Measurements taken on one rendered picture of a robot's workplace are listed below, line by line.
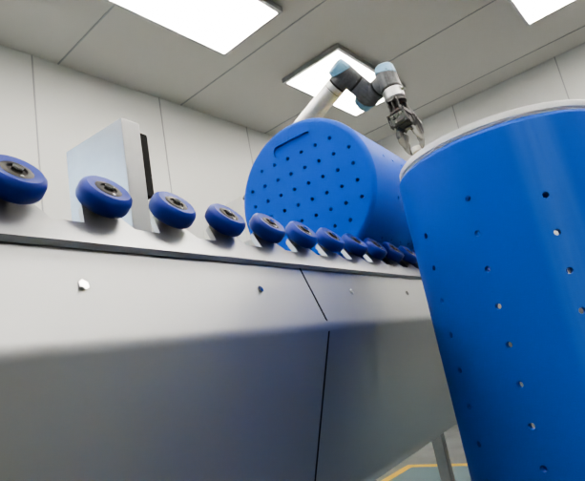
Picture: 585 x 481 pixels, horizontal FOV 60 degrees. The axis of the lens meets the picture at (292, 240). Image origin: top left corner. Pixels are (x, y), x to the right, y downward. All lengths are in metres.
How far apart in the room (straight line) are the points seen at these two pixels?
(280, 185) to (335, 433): 0.48
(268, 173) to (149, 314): 0.62
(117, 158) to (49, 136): 3.68
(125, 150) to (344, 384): 0.37
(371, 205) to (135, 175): 0.43
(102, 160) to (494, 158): 0.43
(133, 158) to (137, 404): 0.27
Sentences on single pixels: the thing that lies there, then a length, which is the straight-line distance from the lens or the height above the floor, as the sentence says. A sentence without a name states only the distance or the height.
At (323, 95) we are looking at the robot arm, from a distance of 2.02.
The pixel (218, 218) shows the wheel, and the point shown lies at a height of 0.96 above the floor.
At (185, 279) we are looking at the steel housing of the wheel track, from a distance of 0.45.
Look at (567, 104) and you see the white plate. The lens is 0.68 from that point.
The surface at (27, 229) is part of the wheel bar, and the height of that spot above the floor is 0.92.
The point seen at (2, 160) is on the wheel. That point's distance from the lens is 0.43.
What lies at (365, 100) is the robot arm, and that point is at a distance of 2.02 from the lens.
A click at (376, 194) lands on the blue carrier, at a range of 0.86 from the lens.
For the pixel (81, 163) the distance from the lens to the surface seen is 0.62.
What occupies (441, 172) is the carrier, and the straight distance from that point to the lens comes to 0.65.
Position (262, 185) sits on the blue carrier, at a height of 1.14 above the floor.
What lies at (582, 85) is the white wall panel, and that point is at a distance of 6.16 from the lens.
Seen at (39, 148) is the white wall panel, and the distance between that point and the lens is 4.16.
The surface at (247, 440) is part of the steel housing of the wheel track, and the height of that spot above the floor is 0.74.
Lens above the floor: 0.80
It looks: 13 degrees up
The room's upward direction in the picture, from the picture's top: 11 degrees counter-clockwise
